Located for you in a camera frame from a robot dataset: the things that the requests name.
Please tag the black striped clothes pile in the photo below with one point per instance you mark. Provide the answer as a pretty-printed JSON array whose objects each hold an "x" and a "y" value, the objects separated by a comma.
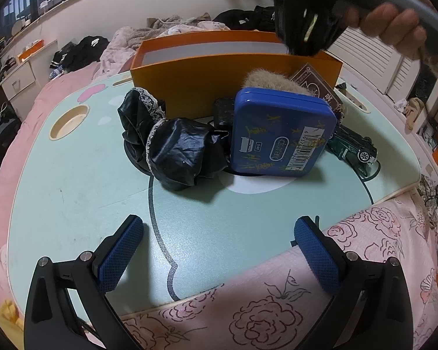
[{"x": 82, "y": 51}]

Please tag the white bedside cabinet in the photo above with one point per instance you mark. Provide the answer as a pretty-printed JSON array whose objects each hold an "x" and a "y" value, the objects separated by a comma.
[{"x": 20, "y": 78}]

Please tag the pile of clothes on bed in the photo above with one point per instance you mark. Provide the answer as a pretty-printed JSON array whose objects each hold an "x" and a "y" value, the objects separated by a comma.
[{"x": 120, "y": 43}]

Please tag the beige fluffy ball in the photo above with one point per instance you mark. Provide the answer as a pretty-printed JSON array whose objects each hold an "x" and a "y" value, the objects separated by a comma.
[{"x": 270, "y": 79}]

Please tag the orange tray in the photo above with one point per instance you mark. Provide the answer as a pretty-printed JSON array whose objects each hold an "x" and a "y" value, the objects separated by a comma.
[{"x": 31, "y": 49}]

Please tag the blue tin box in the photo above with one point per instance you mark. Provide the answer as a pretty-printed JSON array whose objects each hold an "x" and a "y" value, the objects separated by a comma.
[{"x": 277, "y": 131}]

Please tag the person's right hand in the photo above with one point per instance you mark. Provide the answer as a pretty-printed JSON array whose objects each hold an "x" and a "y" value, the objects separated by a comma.
[{"x": 390, "y": 22}]

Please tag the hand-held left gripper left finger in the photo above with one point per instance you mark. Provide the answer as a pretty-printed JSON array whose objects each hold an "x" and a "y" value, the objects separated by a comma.
[{"x": 120, "y": 255}]

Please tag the brown card box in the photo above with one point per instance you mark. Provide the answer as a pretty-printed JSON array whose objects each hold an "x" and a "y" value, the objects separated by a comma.
[{"x": 314, "y": 80}]

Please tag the black patterned cloth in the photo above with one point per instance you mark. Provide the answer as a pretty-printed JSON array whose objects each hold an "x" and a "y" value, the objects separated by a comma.
[{"x": 429, "y": 193}]

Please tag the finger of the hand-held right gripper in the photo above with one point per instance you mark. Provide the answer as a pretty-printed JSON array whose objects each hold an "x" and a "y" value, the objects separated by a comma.
[{"x": 295, "y": 32}]

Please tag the yellow cloth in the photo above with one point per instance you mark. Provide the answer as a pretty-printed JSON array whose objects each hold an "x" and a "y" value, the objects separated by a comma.
[{"x": 7, "y": 315}]

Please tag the pink bedsheet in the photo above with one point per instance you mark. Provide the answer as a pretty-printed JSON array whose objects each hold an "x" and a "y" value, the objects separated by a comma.
[{"x": 18, "y": 124}]

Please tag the large black clothes pile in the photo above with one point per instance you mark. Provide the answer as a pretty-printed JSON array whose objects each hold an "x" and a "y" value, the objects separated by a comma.
[{"x": 241, "y": 16}]

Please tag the mint green cartoon desktop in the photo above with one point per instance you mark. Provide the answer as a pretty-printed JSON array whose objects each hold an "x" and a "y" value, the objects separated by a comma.
[{"x": 76, "y": 197}]

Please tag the green toy car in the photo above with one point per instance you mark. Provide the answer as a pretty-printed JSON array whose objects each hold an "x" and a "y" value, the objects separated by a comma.
[{"x": 350, "y": 144}]

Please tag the beige knit cloth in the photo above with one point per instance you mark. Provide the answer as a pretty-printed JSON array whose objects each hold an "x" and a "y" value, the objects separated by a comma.
[{"x": 168, "y": 22}]

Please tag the pink rose-print blanket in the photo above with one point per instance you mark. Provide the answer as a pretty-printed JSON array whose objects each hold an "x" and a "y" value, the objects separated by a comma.
[{"x": 262, "y": 321}]

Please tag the orange cardboard box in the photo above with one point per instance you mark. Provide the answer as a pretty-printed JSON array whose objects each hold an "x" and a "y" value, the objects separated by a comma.
[{"x": 189, "y": 80}]

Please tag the white slatted wardrobe door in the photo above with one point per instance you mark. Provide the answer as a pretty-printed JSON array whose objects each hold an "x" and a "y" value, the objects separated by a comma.
[{"x": 372, "y": 54}]

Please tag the black lace-trimmed leather garment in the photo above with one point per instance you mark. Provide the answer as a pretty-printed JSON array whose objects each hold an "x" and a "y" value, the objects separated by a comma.
[{"x": 179, "y": 153}]

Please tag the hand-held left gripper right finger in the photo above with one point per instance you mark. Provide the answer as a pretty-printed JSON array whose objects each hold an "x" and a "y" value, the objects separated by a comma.
[{"x": 315, "y": 259}]

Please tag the black pouch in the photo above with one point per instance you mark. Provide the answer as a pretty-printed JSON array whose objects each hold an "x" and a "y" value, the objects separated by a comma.
[{"x": 222, "y": 113}]

